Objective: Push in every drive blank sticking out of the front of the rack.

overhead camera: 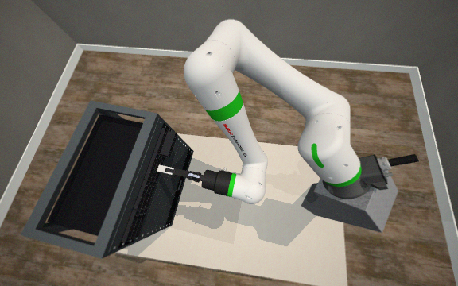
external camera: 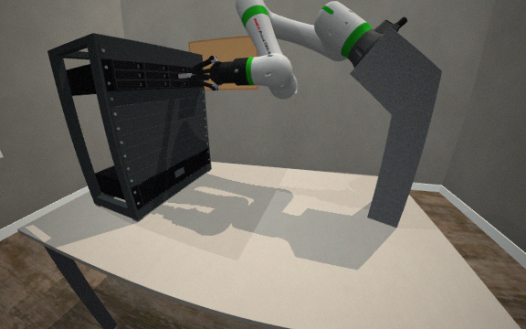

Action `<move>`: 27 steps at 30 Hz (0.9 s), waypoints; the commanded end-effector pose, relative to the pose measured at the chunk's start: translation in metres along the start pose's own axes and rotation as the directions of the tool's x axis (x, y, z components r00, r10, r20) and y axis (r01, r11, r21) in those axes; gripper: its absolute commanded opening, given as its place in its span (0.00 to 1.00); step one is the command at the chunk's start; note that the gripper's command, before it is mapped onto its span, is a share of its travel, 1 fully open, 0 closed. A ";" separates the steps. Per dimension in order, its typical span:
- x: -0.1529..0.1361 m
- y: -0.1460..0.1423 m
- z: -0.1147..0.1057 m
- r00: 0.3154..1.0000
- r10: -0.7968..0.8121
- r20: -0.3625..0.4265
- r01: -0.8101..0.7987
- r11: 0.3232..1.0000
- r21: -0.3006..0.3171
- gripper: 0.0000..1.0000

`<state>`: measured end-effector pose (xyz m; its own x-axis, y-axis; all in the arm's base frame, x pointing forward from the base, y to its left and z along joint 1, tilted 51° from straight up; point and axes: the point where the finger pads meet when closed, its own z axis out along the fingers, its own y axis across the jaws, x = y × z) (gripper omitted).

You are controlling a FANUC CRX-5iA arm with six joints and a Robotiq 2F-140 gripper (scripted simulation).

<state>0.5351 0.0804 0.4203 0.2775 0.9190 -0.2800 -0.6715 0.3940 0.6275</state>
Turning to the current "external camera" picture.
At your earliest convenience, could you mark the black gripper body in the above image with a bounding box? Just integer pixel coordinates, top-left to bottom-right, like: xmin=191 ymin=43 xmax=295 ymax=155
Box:
xmin=209 ymin=61 xmax=234 ymax=85

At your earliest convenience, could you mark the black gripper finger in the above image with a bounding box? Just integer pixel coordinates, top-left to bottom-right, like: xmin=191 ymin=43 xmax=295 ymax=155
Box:
xmin=178 ymin=75 xmax=219 ymax=90
xmin=178 ymin=56 xmax=217 ymax=76

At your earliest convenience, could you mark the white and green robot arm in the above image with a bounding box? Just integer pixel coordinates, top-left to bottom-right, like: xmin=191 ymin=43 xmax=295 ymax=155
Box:
xmin=231 ymin=0 xmax=407 ymax=99

